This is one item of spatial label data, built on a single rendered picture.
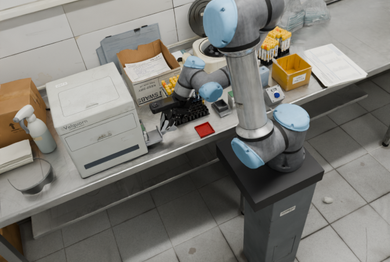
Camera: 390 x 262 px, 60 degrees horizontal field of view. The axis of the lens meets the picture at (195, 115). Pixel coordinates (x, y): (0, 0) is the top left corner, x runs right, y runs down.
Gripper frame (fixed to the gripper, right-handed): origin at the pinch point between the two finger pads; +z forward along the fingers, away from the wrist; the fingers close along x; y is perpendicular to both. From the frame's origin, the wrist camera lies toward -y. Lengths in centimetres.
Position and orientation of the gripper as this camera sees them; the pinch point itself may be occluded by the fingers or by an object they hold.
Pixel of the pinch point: (161, 131)
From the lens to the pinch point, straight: 141.8
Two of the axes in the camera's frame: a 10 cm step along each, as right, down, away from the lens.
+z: -3.7, 7.9, 4.8
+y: 8.3, 0.5, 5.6
